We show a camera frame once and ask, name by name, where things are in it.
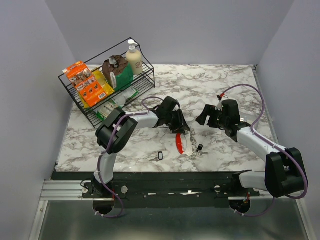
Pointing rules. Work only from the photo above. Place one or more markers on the red handled metal key holder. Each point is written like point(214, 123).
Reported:
point(187, 144)

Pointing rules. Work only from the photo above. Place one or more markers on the yellow snack bag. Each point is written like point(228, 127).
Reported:
point(97, 90)

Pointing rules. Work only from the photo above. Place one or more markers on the brown green coffee bag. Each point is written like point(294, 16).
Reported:
point(118, 72)

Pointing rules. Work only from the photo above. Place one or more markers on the orange product box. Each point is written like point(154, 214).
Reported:
point(78, 73)

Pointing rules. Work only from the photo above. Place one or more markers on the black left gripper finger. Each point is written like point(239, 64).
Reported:
point(177, 129)
point(182, 120)

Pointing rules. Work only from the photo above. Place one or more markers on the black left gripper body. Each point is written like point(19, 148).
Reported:
point(171, 119)

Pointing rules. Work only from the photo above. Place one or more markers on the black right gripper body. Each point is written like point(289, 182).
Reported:
point(225, 121)

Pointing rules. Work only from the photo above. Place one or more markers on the cream pump lotion bottle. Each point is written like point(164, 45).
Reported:
point(134, 57)

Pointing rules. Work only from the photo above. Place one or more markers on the green white snack bag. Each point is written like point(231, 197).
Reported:
point(112, 107)

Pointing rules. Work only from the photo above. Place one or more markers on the black wire rack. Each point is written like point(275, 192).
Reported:
point(142, 82)

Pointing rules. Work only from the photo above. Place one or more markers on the black metal base rail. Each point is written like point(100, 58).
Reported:
point(164, 190)

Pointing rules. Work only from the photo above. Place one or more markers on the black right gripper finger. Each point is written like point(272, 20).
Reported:
point(215, 121)
point(202, 118)

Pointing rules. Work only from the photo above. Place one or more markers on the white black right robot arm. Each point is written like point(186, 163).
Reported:
point(284, 172)

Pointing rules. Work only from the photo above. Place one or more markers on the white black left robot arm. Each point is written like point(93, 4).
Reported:
point(115, 131)

